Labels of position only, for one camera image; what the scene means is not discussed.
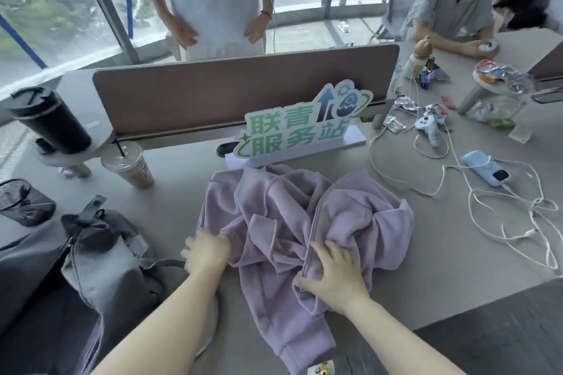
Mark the person's right hand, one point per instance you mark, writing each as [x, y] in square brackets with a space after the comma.
[338, 279]

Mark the person's left hand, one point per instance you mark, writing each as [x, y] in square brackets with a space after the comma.
[206, 252]

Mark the person's right thumb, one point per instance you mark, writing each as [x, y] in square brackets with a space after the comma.
[305, 284]

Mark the person's right middle finger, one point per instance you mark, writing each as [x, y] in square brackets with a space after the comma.
[335, 249]

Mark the person's left fingers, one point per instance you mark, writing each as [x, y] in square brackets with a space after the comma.
[200, 238]

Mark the lilac zip hoodie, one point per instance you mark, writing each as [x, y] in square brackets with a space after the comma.
[281, 212]

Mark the person's right forearm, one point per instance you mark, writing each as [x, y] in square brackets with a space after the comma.
[396, 339]

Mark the person's left forearm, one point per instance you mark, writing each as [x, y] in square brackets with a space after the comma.
[162, 326]

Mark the cartoon sticker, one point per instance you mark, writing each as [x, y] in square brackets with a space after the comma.
[323, 369]

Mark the black oval object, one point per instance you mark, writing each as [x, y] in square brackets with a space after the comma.
[224, 149]

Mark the iced coffee plastic cup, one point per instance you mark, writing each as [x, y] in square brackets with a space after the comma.
[129, 168]

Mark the grey backpack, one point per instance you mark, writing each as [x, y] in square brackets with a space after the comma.
[88, 282]

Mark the black drinking straw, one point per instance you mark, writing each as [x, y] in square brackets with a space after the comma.
[118, 147]

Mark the green and white desk sign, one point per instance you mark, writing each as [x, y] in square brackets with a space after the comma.
[299, 128]

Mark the silver snack wrapper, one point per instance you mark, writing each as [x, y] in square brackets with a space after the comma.
[405, 103]
[393, 123]

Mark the small round white riser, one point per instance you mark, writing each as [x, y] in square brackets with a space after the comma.
[88, 155]

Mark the brown desk divider panel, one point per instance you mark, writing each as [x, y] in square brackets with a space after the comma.
[211, 89]

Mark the white game controller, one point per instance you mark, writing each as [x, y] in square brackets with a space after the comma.
[429, 126]

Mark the light blue power bank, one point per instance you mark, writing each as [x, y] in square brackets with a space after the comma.
[484, 167]

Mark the red and white snack wrapper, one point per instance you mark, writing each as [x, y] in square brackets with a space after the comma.
[436, 110]

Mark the black mesh pen holder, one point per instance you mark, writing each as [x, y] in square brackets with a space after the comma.
[24, 203]

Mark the small red wrapper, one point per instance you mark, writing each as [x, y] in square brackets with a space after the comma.
[447, 102]

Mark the blue snack wrapper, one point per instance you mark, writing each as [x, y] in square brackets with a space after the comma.
[425, 79]

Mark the black insulated tumbler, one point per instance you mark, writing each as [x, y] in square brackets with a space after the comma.
[48, 117]

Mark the white round riser stand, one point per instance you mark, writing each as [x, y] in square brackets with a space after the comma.
[470, 98]

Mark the bear figurine bottle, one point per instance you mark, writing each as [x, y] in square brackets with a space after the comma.
[420, 60]

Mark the clear plastic bag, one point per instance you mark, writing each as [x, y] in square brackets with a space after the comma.
[492, 112]

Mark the small clear plastic piece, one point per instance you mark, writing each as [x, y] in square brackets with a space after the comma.
[520, 133]

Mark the pile of snack wrappers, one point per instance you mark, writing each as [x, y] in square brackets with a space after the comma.
[501, 73]

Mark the white round object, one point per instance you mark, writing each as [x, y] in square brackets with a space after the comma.
[489, 47]

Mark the black flat device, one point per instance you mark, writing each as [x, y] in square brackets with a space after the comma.
[547, 95]

